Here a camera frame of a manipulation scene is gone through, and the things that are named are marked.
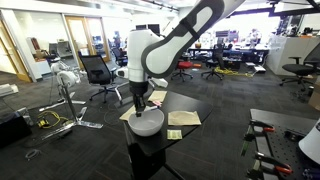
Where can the black mesh office chair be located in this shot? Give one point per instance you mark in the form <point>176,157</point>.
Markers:
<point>99,74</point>

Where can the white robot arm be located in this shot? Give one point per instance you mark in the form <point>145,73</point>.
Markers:
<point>150,56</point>

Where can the white and blue pen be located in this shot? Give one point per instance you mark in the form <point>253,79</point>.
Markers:
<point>151,108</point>

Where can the black perforated workbench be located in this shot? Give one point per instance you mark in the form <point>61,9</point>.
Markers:
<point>279,135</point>

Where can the grey bowl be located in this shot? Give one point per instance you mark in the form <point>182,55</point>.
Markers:
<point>148,124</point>

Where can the round black table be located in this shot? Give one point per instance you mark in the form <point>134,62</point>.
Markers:
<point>147,155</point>

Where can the black office chair background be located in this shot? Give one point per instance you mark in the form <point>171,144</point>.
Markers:
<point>215,61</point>

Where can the red office chair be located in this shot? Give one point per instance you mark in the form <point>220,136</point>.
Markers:
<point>181,68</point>

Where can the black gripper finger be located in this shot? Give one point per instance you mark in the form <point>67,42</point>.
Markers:
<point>143,107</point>
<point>137,112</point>

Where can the orange handled clamp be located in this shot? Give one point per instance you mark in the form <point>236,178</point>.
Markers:
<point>267,164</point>

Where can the brown paper envelope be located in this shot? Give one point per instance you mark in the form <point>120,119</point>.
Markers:
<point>157,96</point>
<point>181,118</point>

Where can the brown paper envelope far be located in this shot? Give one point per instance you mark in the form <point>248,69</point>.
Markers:
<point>157,96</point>

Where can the white tripod stand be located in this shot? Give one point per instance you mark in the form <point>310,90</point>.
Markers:
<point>67,77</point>

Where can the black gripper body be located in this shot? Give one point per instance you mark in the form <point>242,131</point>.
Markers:
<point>138,89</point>

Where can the yellow-green printed paper packet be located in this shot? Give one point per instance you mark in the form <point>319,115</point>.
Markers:
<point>174,134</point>

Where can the black office chair right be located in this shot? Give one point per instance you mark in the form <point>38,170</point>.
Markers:
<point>309,66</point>

